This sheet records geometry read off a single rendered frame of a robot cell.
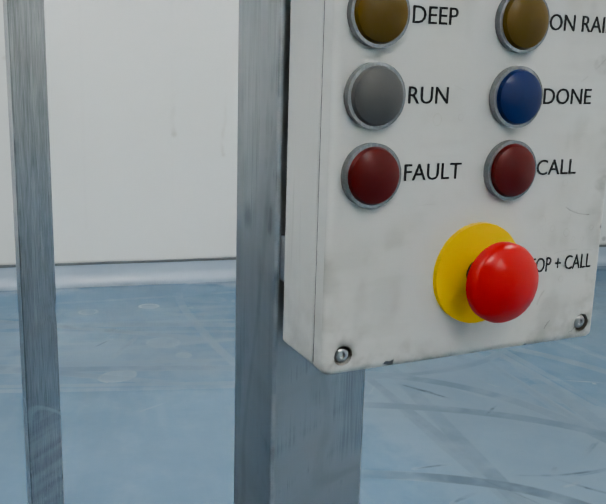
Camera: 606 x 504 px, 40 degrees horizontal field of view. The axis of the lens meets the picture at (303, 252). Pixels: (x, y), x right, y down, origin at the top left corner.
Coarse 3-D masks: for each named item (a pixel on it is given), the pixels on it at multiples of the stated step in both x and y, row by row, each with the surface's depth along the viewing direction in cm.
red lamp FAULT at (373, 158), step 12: (360, 156) 38; (372, 156) 38; (384, 156) 38; (360, 168) 38; (372, 168) 38; (384, 168) 38; (396, 168) 38; (348, 180) 38; (360, 180) 38; (372, 180) 38; (384, 180) 38; (396, 180) 39; (360, 192) 38; (372, 192) 38; (384, 192) 38; (372, 204) 39
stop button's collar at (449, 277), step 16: (480, 224) 42; (448, 240) 41; (464, 240) 42; (480, 240) 42; (496, 240) 42; (512, 240) 43; (448, 256) 41; (464, 256) 42; (576, 256) 45; (448, 272) 42; (464, 272) 42; (448, 288) 42; (464, 288) 42; (448, 304) 42; (464, 304) 42; (464, 320) 43; (480, 320) 43
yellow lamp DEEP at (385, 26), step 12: (360, 0) 36; (372, 0) 36; (384, 0) 36; (396, 0) 37; (360, 12) 36; (372, 12) 36; (384, 12) 36; (396, 12) 37; (360, 24) 36; (372, 24) 36; (384, 24) 37; (396, 24) 37; (372, 36) 37; (384, 36) 37; (396, 36) 37
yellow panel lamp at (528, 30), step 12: (516, 0) 39; (528, 0) 40; (540, 0) 40; (504, 12) 40; (516, 12) 39; (528, 12) 40; (540, 12) 40; (504, 24) 40; (516, 24) 40; (528, 24) 40; (540, 24) 40; (516, 36) 40; (528, 36) 40; (540, 36) 40; (528, 48) 40
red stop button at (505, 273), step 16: (480, 256) 40; (496, 256) 40; (512, 256) 40; (528, 256) 40; (480, 272) 40; (496, 272) 40; (512, 272) 40; (528, 272) 40; (480, 288) 40; (496, 288) 40; (512, 288) 40; (528, 288) 41; (480, 304) 40; (496, 304) 40; (512, 304) 40; (528, 304) 41; (496, 320) 40
